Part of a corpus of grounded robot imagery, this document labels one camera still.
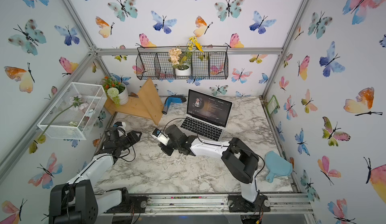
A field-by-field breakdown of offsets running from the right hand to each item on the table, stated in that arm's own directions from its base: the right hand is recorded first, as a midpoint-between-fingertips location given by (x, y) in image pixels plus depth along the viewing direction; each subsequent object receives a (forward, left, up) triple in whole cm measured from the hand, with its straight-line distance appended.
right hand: (161, 142), depth 83 cm
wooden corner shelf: (+22, +12, +6) cm, 26 cm away
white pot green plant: (+28, +32, +10) cm, 44 cm away
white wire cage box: (+3, +39, +18) cm, 43 cm away
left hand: (+6, +14, -1) cm, 15 cm away
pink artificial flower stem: (+8, +38, +22) cm, 45 cm away
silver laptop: (+24, -25, -6) cm, 35 cm away
